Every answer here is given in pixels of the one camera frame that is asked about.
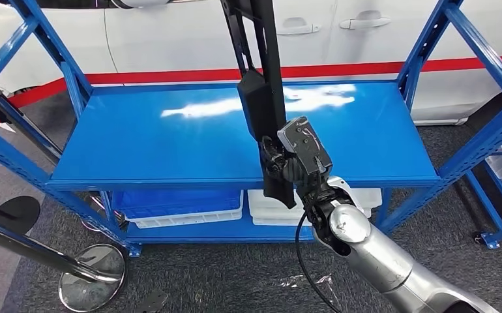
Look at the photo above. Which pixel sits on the blue plastic bin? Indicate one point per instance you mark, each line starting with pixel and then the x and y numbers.
pixel 177 203

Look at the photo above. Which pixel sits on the white car with red stripe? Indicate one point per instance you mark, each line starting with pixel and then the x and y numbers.
pixel 169 43

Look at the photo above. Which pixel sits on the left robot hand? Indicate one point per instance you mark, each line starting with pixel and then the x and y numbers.
pixel 151 302

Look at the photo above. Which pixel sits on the long black plastic trim part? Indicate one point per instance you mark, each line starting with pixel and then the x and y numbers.
pixel 259 108

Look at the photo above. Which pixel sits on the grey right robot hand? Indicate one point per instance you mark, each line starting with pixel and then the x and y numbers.
pixel 292 170

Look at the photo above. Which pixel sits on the thin black stanchion post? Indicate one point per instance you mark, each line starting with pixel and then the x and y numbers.
pixel 17 216

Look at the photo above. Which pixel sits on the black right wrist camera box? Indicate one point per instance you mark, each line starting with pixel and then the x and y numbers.
pixel 305 144

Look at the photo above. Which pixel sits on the blue wheeled rack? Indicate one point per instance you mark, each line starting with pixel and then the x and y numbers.
pixel 490 239

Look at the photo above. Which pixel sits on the blue metal shelf rack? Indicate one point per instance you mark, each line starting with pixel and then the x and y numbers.
pixel 169 142

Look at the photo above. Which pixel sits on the clear floor tape strip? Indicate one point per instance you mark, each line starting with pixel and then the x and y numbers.
pixel 296 281

